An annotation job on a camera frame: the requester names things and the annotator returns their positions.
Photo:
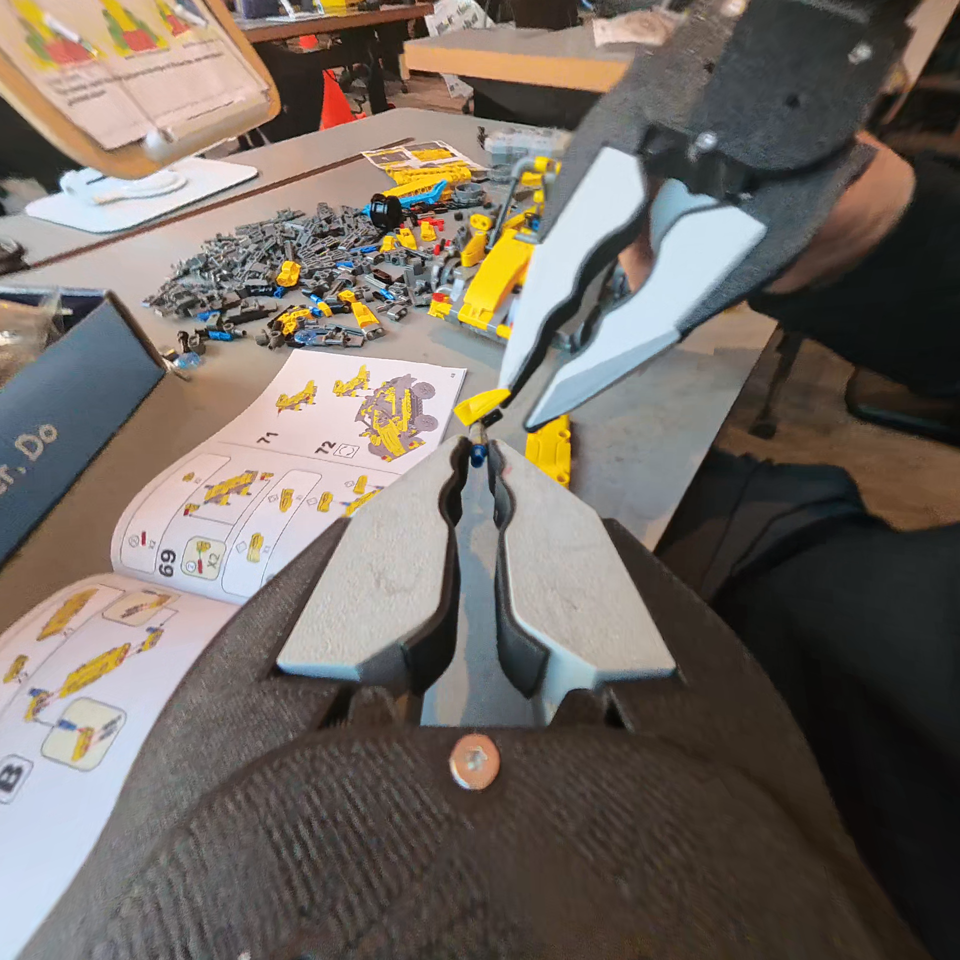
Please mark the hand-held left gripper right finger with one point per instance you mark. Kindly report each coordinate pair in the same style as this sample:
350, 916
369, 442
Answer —
577, 592

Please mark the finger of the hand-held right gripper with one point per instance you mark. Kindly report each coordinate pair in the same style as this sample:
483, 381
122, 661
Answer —
667, 315
577, 255

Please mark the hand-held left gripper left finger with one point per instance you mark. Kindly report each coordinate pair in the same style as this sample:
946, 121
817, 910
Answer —
375, 570

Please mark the yellow toy vehicle model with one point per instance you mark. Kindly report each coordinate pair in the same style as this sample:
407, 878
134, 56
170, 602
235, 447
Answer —
487, 285

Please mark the yellow toy brick panel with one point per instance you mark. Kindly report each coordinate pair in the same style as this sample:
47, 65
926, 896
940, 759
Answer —
551, 450

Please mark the grey toy axle yellow connector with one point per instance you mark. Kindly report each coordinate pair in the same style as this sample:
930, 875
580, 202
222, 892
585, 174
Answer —
480, 405

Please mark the person's right forearm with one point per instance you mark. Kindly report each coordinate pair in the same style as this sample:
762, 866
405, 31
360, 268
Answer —
900, 315

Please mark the grey desk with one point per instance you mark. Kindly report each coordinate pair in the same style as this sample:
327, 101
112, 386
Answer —
637, 450

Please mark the person's right hand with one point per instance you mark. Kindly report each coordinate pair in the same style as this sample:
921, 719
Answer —
847, 217

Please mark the toy instruction booklet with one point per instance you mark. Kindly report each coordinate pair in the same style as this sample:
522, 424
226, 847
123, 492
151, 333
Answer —
262, 465

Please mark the yellow sticker sheet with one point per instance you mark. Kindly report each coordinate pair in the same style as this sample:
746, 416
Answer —
424, 161

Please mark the black toy wheel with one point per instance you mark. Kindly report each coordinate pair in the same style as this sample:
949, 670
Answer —
386, 212

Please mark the wooden background table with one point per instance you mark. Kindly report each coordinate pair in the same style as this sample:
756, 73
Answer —
517, 60

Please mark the black office chair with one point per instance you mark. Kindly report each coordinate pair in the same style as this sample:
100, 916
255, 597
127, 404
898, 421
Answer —
885, 397

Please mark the orange traffic cone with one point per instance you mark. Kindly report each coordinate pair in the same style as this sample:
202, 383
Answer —
337, 105

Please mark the pile of grey toy bricks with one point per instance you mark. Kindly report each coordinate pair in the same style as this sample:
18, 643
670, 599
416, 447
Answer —
255, 262

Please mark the blue cardboard box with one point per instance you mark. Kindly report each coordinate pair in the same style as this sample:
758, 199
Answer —
60, 420

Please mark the instruction sheet on stand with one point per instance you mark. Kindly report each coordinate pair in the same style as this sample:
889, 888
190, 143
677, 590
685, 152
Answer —
255, 112

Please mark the white board stand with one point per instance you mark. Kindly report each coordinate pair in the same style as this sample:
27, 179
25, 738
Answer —
172, 180

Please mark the printed instruction sheet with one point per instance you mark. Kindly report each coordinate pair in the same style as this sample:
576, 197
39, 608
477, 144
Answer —
150, 75

